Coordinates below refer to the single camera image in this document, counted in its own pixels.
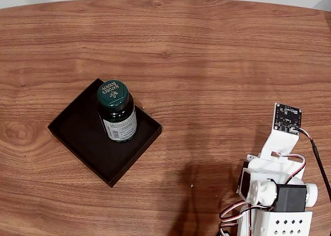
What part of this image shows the red white black servo cable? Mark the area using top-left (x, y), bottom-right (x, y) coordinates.
top-left (219, 199), bottom-right (275, 223)
top-left (279, 154), bottom-right (307, 184)
top-left (218, 221), bottom-right (240, 236)

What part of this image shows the green-capped dark pill bottle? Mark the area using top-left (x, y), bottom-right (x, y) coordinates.
top-left (97, 79), bottom-right (138, 143)

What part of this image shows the shallow black cardboard box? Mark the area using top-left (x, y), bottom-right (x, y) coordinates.
top-left (48, 78), bottom-right (163, 188)

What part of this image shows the black camera board white mount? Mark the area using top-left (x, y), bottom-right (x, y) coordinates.
top-left (258, 102), bottom-right (303, 159)

